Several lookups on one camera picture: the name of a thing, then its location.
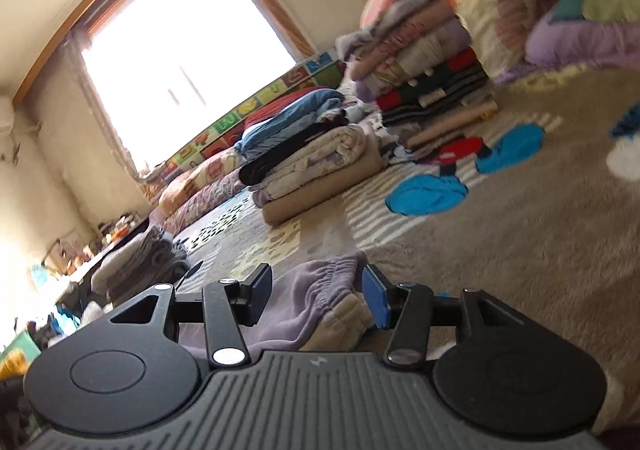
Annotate purple and cream pants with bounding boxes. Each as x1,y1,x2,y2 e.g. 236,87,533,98
177,251,377,360

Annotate grey folded clothes stack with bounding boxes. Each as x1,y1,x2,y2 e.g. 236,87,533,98
91,226,191,307

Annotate colourful folded clothes stack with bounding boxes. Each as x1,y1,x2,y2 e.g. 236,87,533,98
335,0,494,147

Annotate pink purple long quilt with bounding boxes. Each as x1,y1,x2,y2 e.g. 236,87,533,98
150,170,245,235

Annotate beige folded blanket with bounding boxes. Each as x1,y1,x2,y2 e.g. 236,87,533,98
262,135,385,227

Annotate cartoon print pillow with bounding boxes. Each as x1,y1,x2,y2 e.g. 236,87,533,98
158,147,242,216

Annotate black folded garment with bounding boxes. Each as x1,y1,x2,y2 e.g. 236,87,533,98
239,112,348,186

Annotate black desk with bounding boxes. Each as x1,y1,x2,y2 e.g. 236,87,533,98
55,218,150,317

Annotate Mickey Mouse brown blanket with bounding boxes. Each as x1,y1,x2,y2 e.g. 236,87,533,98
179,68,639,430

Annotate floral white folded blanket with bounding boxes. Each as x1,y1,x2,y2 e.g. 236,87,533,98
247,124,367,209

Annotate green plastic bin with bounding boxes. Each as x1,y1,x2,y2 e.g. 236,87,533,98
1,330,41,363

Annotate red folded blanket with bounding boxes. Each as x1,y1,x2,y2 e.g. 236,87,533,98
244,86,321,129

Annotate blue folded quilt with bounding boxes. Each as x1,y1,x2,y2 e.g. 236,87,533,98
234,88,344,157

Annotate yellow folded garment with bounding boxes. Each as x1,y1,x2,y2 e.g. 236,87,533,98
0,348,30,382

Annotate colourful alphabet foam mat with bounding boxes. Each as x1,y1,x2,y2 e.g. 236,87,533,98
160,50,345,183

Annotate white cream quilt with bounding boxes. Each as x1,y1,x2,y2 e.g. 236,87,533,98
454,0,555,80

